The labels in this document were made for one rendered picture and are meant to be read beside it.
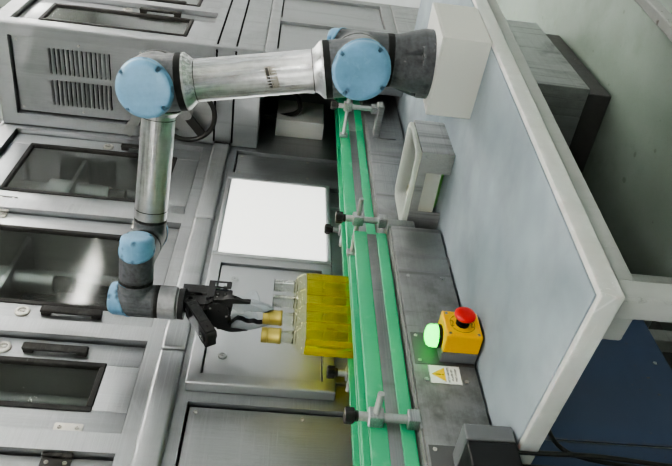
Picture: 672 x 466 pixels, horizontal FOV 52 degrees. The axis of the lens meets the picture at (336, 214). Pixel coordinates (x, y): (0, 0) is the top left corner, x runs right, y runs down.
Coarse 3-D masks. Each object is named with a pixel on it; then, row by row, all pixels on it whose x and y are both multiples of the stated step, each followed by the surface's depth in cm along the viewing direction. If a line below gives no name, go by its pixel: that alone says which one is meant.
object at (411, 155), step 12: (408, 132) 176; (408, 144) 178; (408, 156) 180; (420, 156) 163; (408, 168) 182; (396, 180) 185; (408, 180) 184; (396, 192) 185; (408, 192) 167; (396, 204) 181; (408, 204) 169
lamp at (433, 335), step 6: (432, 324) 130; (438, 324) 130; (426, 330) 130; (432, 330) 129; (438, 330) 129; (426, 336) 130; (432, 336) 129; (438, 336) 129; (426, 342) 130; (432, 342) 129; (438, 342) 129
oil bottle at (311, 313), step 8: (304, 304) 158; (296, 312) 156; (304, 312) 155; (312, 312) 156; (320, 312) 156; (328, 312) 156; (336, 312) 157; (344, 312) 157; (296, 320) 155; (304, 320) 154; (312, 320) 154; (320, 320) 154; (328, 320) 154; (336, 320) 155; (344, 320) 155
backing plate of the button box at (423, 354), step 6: (414, 336) 135; (420, 336) 135; (414, 342) 133; (420, 342) 134; (414, 348) 132; (420, 348) 132; (426, 348) 132; (432, 348) 133; (414, 354) 131; (420, 354) 131; (426, 354) 131; (432, 354) 131; (420, 360) 129; (426, 360) 130; (432, 360) 130; (438, 360) 130; (456, 366) 130; (462, 366) 130; (468, 366) 130; (474, 366) 130
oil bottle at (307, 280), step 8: (296, 280) 166; (304, 280) 165; (312, 280) 166; (320, 280) 166; (328, 280) 166; (336, 280) 167; (344, 280) 167; (296, 288) 165; (320, 288) 164; (328, 288) 164; (336, 288) 164; (344, 288) 165
